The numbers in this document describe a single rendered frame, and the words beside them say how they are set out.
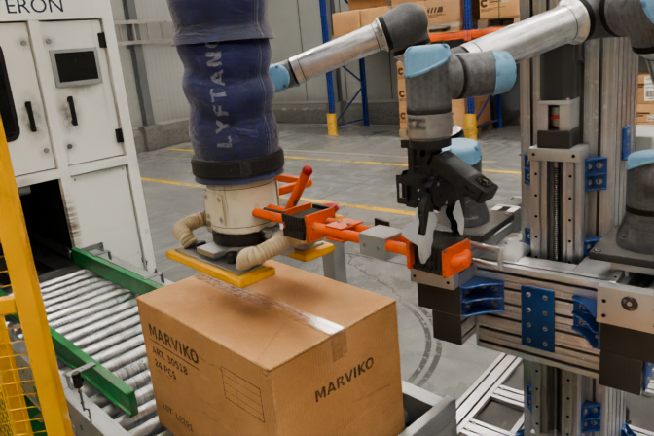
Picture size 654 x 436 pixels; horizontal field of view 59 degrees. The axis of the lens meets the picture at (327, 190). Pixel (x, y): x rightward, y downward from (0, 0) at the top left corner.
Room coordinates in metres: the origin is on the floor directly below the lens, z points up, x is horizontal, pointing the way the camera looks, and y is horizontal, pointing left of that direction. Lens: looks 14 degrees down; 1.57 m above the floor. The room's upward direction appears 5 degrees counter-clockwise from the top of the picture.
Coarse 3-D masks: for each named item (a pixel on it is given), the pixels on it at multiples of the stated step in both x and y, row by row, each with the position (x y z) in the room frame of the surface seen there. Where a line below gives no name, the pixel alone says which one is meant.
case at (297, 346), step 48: (192, 288) 1.51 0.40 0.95; (240, 288) 1.48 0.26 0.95; (288, 288) 1.45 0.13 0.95; (336, 288) 1.42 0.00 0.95; (144, 336) 1.48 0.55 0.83; (192, 336) 1.27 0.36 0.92; (240, 336) 1.20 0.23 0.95; (288, 336) 1.18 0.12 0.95; (336, 336) 1.18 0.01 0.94; (384, 336) 1.28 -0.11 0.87; (192, 384) 1.31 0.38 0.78; (240, 384) 1.13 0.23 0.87; (288, 384) 1.08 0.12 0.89; (336, 384) 1.17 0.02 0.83; (384, 384) 1.27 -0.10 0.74; (192, 432) 1.34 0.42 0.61; (240, 432) 1.16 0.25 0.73; (288, 432) 1.07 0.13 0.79; (336, 432) 1.16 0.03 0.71; (384, 432) 1.26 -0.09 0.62
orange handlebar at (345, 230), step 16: (288, 176) 1.66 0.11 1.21; (288, 192) 1.54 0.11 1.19; (256, 208) 1.32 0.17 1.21; (272, 208) 1.33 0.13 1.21; (320, 224) 1.15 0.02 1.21; (336, 224) 1.13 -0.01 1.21; (352, 224) 1.12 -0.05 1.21; (336, 240) 1.11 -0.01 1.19; (352, 240) 1.08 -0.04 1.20; (400, 240) 1.04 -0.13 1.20; (464, 256) 0.91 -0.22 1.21
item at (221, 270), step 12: (204, 240) 1.39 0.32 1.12; (168, 252) 1.42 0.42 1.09; (180, 252) 1.40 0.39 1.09; (192, 252) 1.38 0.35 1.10; (228, 252) 1.29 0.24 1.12; (192, 264) 1.33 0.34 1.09; (204, 264) 1.31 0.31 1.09; (216, 264) 1.28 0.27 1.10; (228, 264) 1.28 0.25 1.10; (264, 264) 1.27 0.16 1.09; (216, 276) 1.25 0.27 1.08; (228, 276) 1.22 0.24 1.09; (240, 276) 1.20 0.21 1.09; (252, 276) 1.20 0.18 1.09; (264, 276) 1.22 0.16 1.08
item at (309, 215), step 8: (288, 208) 1.23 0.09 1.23; (296, 208) 1.24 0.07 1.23; (304, 208) 1.25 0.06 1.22; (312, 208) 1.26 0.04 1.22; (320, 208) 1.25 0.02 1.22; (328, 208) 1.20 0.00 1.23; (288, 216) 1.19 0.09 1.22; (296, 216) 1.18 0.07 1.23; (304, 216) 1.20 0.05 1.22; (312, 216) 1.17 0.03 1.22; (320, 216) 1.18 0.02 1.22; (328, 216) 1.20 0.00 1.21; (288, 224) 1.21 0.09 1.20; (296, 224) 1.17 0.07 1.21; (304, 224) 1.16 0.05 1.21; (288, 232) 1.19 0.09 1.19; (296, 232) 1.18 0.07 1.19; (304, 232) 1.17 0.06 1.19; (312, 232) 1.17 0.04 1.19; (304, 240) 1.16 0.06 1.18; (312, 240) 1.17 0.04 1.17
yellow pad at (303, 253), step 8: (296, 248) 1.35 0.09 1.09; (304, 248) 1.34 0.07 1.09; (312, 248) 1.35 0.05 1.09; (320, 248) 1.35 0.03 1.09; (328, 248) 1.36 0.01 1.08; (288, 256) 1.36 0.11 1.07; (296, 256) 1.33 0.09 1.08; (304, 256) 1.31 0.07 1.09; (312, 256) 1.32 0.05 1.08; (320, 256) 1.34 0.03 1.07
